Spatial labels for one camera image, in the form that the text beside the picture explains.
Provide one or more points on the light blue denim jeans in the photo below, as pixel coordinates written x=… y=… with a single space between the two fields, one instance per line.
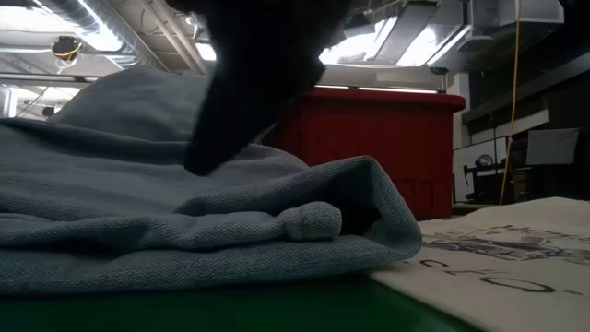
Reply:
x=138 y=221

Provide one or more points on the grey flat panel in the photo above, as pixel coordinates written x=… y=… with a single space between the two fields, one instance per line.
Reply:
x=551 y=146

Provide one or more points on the silver ceiling duct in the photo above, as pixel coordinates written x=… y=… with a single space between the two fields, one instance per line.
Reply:
x=115 y=32

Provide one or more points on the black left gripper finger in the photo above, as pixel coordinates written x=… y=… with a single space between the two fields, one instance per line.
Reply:
x=226 y=138

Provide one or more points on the white board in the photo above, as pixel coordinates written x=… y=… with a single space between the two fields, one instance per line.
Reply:
x=470 y=157

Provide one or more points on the red plastic laundry bin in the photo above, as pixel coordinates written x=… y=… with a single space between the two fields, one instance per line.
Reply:
x=392 y=147

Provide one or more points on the white printed tote bag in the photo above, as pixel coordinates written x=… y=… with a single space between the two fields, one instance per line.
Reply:
x=507 y=286

